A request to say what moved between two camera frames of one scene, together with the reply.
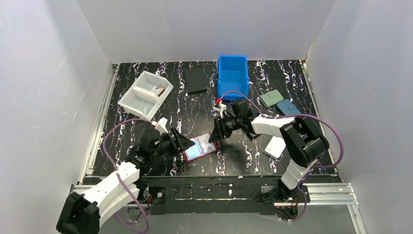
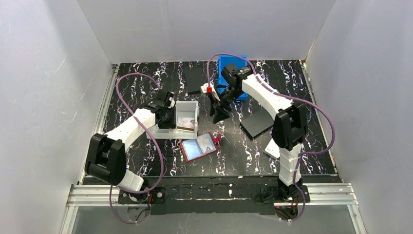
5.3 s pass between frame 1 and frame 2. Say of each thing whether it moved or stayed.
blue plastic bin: stayed
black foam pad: stayed
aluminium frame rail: stayed
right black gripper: moved
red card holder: stayed
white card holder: stayed
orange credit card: moved
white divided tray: moved
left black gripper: moved
